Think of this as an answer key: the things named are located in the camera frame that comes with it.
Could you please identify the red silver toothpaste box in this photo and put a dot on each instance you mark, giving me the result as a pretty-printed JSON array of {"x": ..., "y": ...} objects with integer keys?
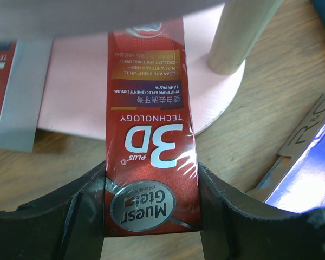
[{"x": 23, "y": 70}]

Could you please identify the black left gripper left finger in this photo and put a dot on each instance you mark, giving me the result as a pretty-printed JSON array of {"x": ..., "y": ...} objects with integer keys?
[{"x": 64, "y": 224}]

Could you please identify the red 3D toothpaste box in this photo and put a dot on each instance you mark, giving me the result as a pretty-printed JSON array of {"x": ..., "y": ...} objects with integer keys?
[{"x": 151, "y": 182}]

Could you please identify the purple toothpaste box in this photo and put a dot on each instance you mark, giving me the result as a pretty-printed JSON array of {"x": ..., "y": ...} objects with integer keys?
[{"x": 303, "y": 188}]

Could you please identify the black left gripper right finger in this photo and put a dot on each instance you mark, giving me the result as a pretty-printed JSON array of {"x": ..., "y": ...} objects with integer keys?
[{"x": 237, "y": 226}]

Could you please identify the silver R&O sensitive toothpaste box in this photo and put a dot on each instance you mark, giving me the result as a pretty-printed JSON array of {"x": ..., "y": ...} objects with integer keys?
[{"x": 307, "y": 134}]

